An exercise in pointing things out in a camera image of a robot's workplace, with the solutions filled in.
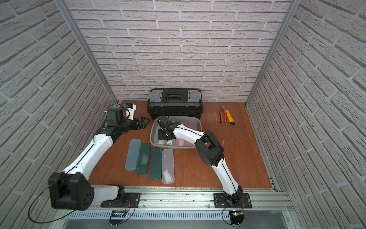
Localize pink pencil case with label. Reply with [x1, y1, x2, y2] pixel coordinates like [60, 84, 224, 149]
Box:
[175, 138, 187, 147]

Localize plain pink pencil case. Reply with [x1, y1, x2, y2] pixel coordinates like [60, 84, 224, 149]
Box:
[185, 122, 198, 147]

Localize clear pencil case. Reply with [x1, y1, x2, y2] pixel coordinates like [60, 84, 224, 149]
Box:
[162, 149, 174, 185]
[157, 140, 167, 145]

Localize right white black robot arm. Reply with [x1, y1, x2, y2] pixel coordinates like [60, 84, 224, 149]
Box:
[157, 116, 243, 208]

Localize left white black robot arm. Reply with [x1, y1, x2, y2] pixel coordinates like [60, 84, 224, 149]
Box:
[48, 103, 150, 211]

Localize grey plastic storage tray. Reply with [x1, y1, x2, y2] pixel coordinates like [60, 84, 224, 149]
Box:
[150, 116, 202, 149]

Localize grey-blue pencil case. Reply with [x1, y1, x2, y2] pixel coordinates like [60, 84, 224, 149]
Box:
[125, 139, 142, 171]

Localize dark green flat pencil case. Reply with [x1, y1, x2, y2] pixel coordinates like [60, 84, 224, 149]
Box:
[149, 148, 163, 180]

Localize dark green translucent pencil case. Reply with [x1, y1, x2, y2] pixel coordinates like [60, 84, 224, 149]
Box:
[136, 144, 151, 175]

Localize black plastic toolbox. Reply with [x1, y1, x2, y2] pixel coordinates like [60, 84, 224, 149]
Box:
[147, 88, 204, 119]

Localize yellow utility knife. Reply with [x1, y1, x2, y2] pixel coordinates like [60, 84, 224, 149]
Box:
[225, 110, 235, 125]

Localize left controller board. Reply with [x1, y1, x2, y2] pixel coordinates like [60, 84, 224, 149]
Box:
[109, 210, 129, 226]

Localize controller board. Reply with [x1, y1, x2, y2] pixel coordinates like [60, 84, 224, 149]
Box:
[229, 211, 244, 226]
[109, 210, 129, 226]

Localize right controller board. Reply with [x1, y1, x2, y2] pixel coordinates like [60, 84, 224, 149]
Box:
[229, 211, 244, 226]

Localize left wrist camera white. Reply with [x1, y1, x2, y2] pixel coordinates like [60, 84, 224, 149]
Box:
[123, 103, 137, 120]

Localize orange handled pliers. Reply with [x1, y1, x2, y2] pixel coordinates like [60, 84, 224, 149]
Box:
[219, 105, 227, 123]

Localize aluminium rail frame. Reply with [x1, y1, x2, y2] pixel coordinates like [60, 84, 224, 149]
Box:
[50, 186, 300, 229]

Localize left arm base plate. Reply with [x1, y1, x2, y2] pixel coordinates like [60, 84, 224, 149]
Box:
[101, 193, 141, 208]

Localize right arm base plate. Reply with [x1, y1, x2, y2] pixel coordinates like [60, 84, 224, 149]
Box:
[213, 193, 252, 209]

